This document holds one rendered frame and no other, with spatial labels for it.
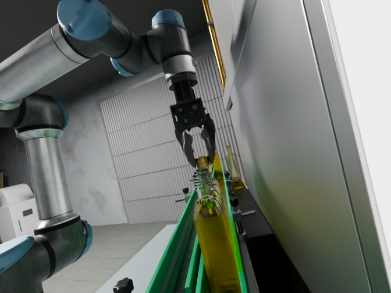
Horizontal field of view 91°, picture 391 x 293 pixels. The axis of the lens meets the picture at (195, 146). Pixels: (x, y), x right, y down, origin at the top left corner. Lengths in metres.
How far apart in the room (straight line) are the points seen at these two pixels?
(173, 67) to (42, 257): 0.56
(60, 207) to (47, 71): 0.38
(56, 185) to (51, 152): 0.10
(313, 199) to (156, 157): 3.30
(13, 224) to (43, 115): 5.01
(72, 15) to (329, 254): 0.47
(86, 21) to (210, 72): 2.74
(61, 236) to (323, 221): 0.64
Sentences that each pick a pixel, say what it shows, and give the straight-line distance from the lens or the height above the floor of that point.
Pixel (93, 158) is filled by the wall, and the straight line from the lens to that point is 4.54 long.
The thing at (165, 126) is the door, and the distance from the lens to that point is 3.30.
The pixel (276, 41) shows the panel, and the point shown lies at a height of 1.27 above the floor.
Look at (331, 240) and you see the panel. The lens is 0.20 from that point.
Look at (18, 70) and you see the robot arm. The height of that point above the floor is 1.43.
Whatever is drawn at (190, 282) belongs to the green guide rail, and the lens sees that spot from 0.41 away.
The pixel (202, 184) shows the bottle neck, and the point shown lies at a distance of 0.36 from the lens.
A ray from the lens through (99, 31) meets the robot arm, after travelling 0.43.
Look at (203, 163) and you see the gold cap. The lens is 0.47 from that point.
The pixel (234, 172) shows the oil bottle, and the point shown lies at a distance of 1.18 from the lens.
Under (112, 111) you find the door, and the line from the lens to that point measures 4.02.
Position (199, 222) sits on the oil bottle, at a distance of 0.37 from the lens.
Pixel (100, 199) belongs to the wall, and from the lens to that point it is 4.66.
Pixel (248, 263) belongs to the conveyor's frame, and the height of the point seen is 0.88.
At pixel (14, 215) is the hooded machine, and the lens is 5.65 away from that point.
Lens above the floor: 1.20
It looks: 1 degrees down
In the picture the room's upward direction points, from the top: 14 degrees counter-clockwise
